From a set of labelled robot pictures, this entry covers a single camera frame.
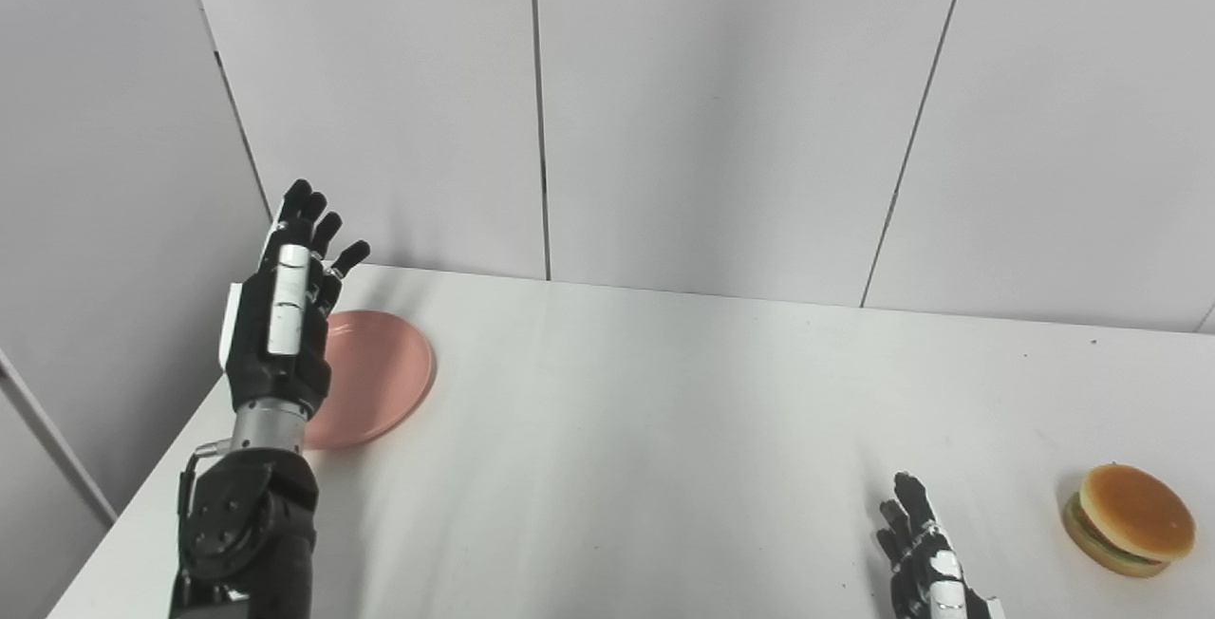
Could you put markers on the toy hamburger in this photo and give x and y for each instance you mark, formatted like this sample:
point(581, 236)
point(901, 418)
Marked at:
point(1134, 515)

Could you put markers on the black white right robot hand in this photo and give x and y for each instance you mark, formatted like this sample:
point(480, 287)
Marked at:
point(925, 572)

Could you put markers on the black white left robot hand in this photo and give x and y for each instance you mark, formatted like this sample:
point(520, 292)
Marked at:
point(275, 344)

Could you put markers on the pink round plate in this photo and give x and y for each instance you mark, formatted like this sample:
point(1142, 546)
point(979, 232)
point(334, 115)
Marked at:
point(380, 377)

